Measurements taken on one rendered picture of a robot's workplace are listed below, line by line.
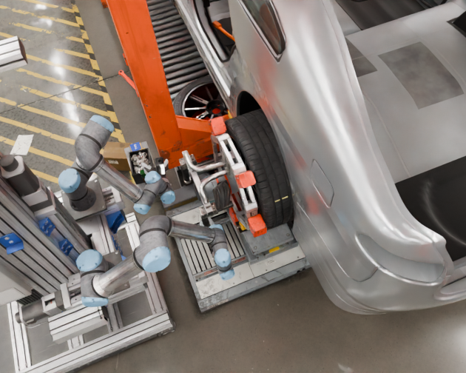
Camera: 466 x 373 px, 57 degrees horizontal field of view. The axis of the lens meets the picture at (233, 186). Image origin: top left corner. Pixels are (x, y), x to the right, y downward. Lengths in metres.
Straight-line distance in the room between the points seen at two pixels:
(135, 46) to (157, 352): 1.88
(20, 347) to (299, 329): 1.73
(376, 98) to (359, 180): 1.17
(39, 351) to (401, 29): 3.02
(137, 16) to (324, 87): 0.93
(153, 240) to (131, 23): 0.97
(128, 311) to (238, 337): 0.73
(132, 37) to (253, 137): 0.74
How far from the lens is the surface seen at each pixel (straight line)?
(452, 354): 3.16
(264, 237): 2.93
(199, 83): 3.43
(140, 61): 2.24
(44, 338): 3.04
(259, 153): 2.13
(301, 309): 3.01
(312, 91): 1.63
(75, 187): 2.40
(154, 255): 1.78
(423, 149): 2.58
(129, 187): 2.12
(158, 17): 4.54
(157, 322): 2.81
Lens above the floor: 2.88
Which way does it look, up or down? 58 degrees down
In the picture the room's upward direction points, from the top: 6 degrees counter-clockwise
